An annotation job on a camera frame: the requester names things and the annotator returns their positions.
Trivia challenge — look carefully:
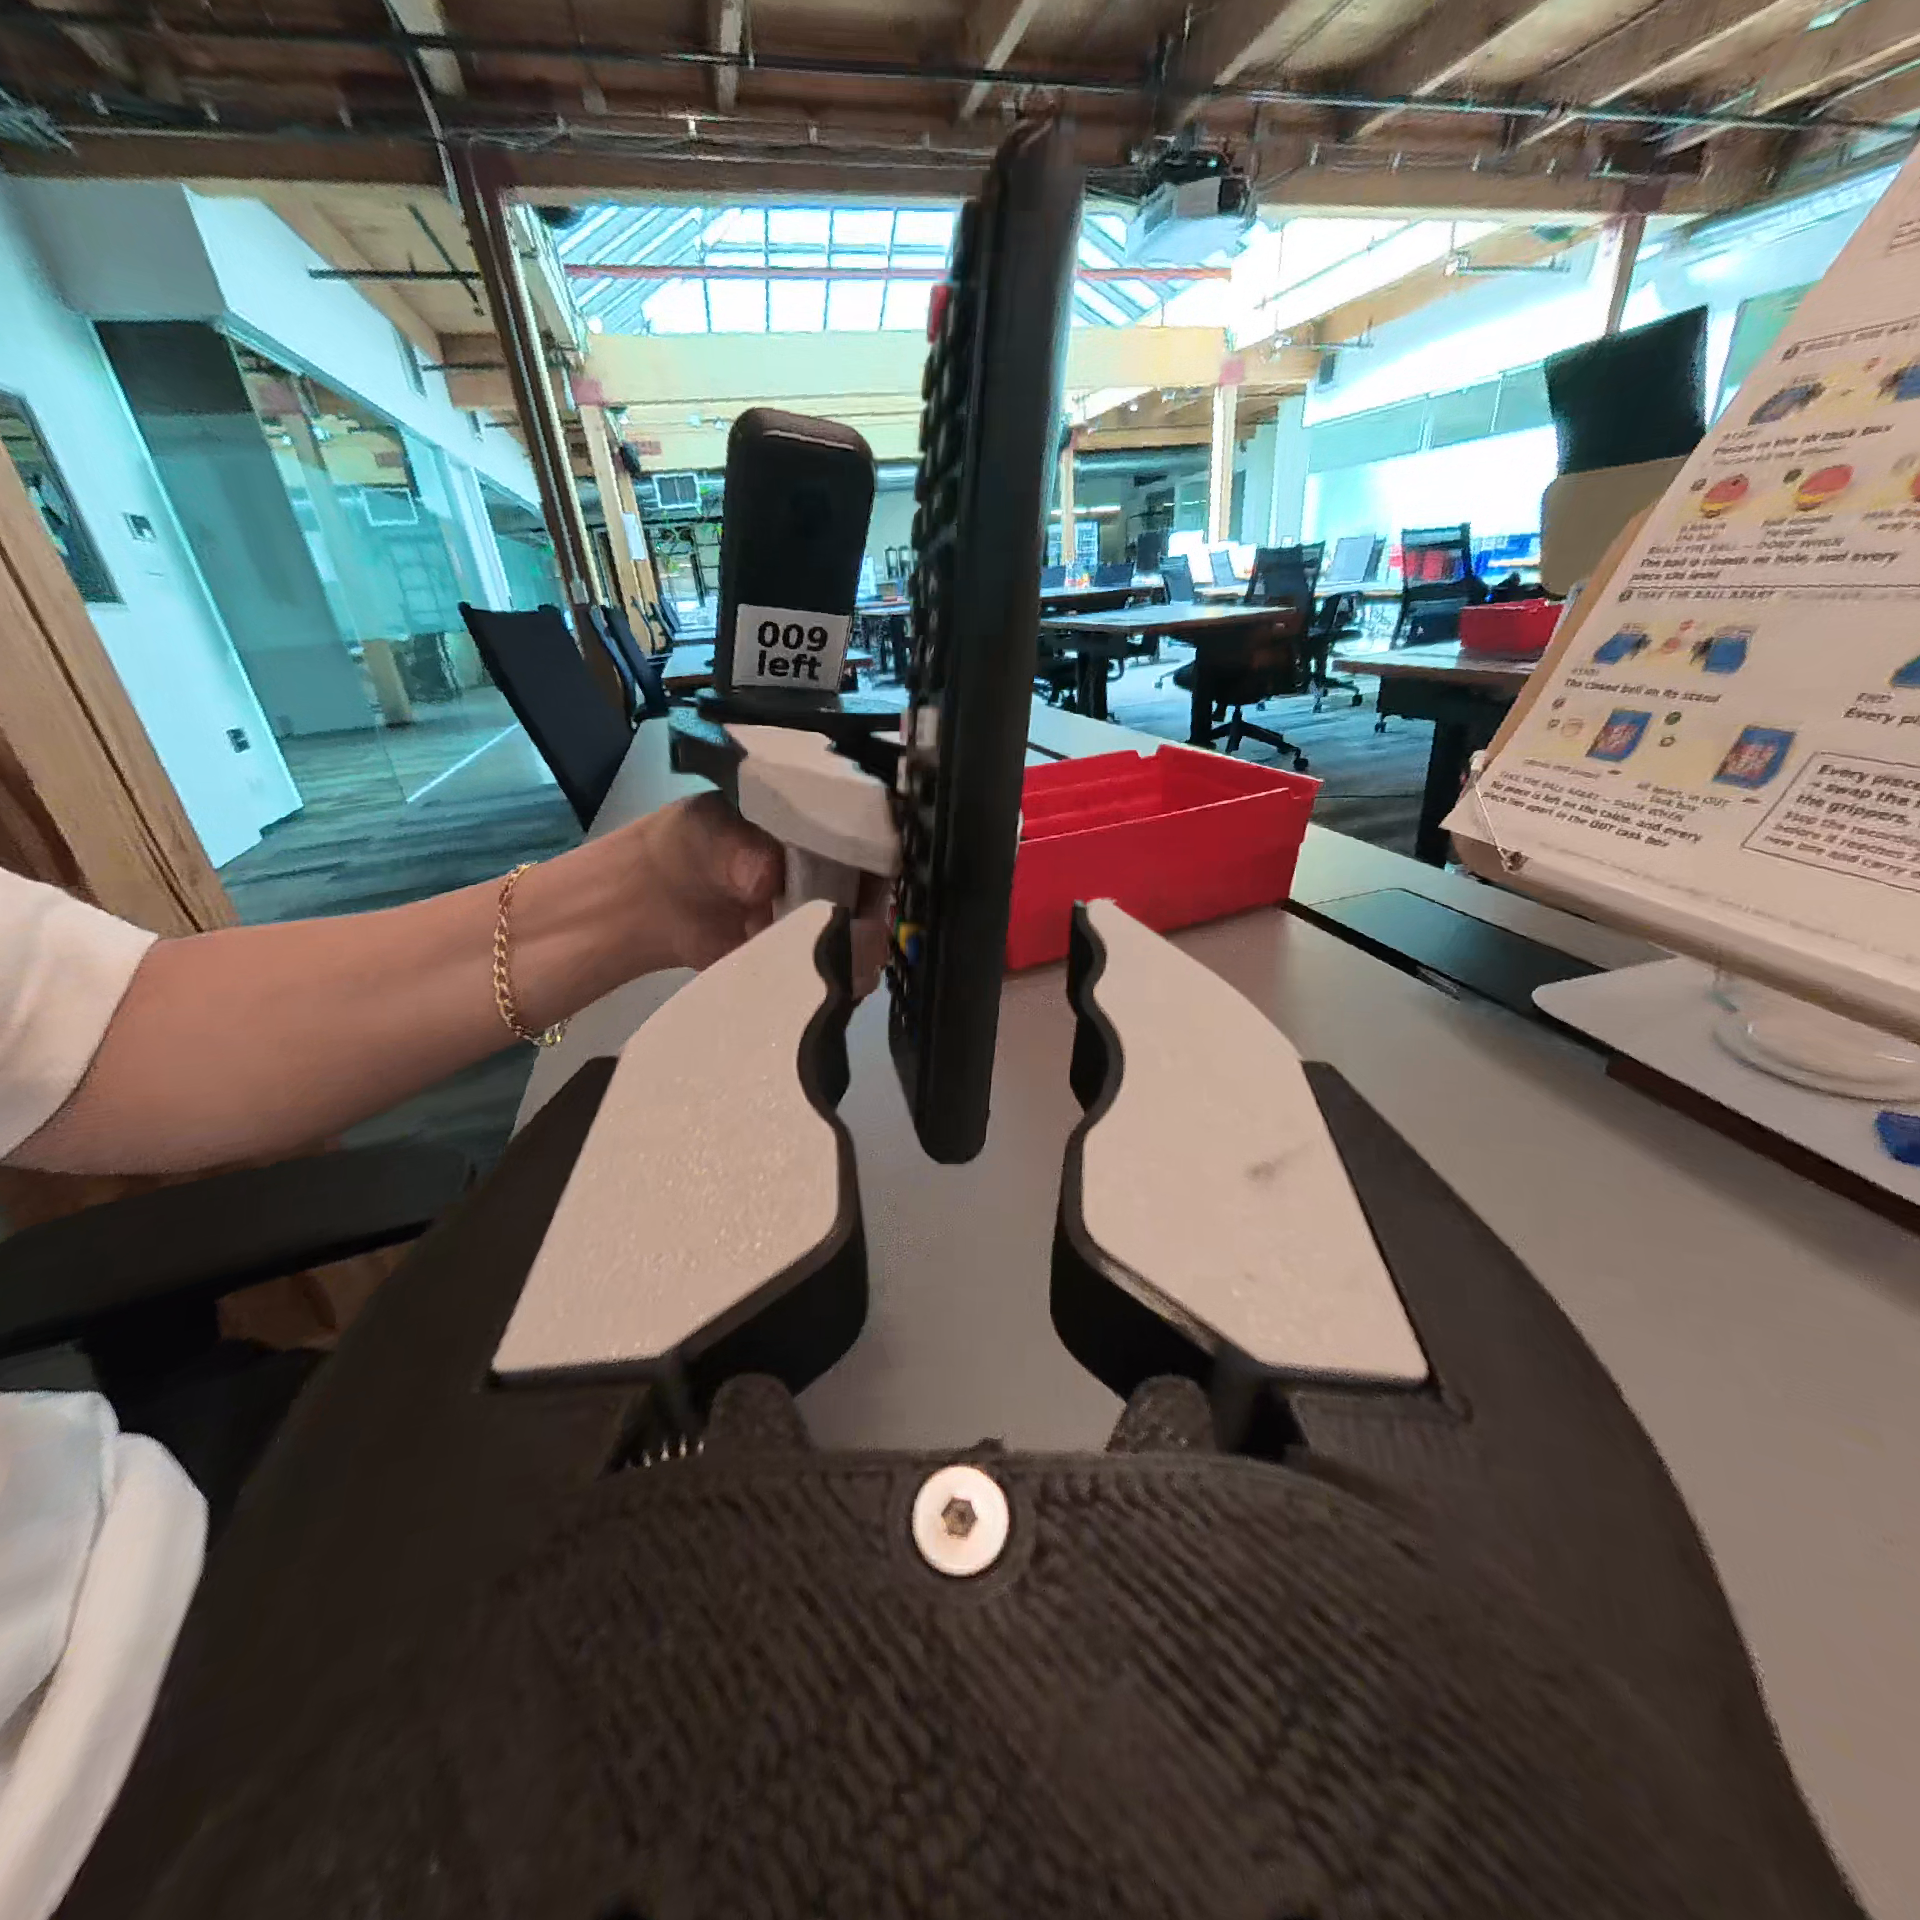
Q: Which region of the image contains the instruction sheet board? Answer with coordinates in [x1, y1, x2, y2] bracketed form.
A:
[1445, 151, 1920, 1040]

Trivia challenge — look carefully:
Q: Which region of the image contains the white stand base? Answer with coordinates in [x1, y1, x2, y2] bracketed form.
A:
[1533, 950, 1920, 1211]

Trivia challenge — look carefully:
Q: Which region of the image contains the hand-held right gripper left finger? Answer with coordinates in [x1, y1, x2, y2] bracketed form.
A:
[488, 899, 872, 1397]

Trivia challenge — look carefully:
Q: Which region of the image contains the wooden pillar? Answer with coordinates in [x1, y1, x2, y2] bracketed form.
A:
[0, 449, 239, 934]

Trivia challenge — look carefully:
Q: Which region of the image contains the red plastic bin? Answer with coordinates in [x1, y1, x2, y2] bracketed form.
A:
[1455, 592, 1569, 665]
[1006, 742, 1327, 975]

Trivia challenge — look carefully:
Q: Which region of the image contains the ceiling projector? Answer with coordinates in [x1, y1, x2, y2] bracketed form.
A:
[1123, 142, 1264, 270]

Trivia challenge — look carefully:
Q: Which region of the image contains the gold chain bracelet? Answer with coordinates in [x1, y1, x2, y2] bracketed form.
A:
[484, 862, 568, 1056]

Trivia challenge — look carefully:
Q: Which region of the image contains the person's left forearm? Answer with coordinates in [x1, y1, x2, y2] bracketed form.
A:
[0, 864, 648, 1177]

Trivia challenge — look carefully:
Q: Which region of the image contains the person's left hand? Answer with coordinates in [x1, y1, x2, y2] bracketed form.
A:
[613, 790, 895, 998]

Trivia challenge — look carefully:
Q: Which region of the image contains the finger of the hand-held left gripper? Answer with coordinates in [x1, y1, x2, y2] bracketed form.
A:
[729, 729, 905, 885]

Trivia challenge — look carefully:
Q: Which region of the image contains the black remote control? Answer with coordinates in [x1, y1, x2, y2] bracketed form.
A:
[887, 113, 1088, 1168]

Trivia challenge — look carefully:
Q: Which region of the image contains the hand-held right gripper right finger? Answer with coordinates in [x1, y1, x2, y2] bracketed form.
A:
[1051, 895, 1432, 1397]

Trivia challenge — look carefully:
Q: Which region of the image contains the black chair armrest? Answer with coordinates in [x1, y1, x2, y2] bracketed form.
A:
[0, 1138, 484, 1354]

